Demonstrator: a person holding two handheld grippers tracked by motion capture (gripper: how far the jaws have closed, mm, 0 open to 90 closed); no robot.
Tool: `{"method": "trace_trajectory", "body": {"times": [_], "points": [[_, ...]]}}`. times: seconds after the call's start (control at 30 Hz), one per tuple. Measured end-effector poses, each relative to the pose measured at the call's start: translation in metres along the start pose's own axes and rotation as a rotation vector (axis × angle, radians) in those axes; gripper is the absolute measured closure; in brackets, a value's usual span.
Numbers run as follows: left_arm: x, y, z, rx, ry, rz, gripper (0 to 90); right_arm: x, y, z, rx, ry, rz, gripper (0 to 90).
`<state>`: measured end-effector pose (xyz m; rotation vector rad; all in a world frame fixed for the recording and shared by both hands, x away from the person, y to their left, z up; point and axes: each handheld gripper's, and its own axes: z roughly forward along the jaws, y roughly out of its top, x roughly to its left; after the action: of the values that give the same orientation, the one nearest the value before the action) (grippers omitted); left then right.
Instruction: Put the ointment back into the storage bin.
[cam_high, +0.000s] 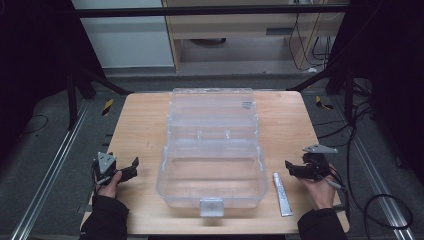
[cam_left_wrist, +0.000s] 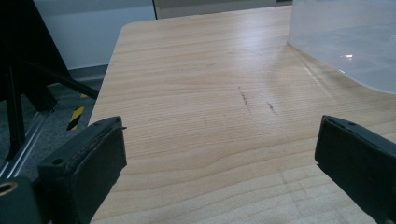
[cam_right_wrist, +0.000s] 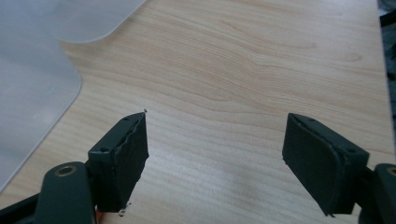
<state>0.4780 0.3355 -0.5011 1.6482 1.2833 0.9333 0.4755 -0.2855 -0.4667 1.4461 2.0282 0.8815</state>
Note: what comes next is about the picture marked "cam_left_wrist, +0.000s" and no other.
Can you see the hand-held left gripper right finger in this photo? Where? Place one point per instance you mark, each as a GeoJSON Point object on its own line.
{"type": "Point", "coordinates": [361, 161]}

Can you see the yellow black striped tape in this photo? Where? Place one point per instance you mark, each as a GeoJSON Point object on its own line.
{"type": "Point", "coordinates": [76, 116]}

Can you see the aluminium rail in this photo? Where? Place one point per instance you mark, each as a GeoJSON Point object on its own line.
{"type": "Point", "coordinates": [25, 144]}

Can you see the clear plastic container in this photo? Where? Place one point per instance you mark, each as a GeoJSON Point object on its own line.
{"type": "Point", "coordinates": [345, 37]}

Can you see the black metal stand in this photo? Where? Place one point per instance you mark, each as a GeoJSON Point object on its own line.
{"type": "Point", "coordinates": [25, 62]}

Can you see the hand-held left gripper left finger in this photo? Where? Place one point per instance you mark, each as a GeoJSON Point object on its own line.
{"type": "Point", "coordinates": [84, 168]}

